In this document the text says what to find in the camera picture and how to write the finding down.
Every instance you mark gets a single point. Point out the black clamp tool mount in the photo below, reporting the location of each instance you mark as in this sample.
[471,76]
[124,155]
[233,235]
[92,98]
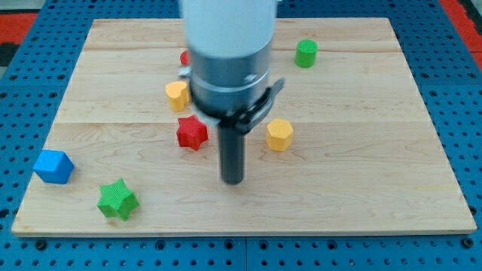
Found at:
[244,120]

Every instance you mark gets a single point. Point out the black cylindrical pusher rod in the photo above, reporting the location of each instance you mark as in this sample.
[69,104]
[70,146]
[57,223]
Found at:
[231,155]

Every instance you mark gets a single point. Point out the red block behind arm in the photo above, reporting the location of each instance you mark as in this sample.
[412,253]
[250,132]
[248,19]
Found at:
[184,58]

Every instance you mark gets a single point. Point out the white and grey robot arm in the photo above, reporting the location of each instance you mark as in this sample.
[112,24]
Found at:
[229,47]

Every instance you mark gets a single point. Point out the yellow hexagon block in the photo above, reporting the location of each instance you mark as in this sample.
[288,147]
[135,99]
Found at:
[279,134]

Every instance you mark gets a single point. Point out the red star block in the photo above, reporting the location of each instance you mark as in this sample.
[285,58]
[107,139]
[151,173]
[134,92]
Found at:
[191,132]

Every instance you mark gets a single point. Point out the green star block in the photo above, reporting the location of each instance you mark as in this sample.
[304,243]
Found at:
[117,200]

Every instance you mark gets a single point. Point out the yellow heart block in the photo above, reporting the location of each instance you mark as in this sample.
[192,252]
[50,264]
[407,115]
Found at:
[178,95]

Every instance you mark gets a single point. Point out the green cylinder block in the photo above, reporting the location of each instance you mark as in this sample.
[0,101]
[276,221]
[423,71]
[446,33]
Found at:
[305,55]

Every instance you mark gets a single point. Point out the light wooden board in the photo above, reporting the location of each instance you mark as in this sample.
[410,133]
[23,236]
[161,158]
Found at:
[365,159]

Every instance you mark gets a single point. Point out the blue cube block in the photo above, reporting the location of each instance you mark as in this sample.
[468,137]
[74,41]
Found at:
[53,167]

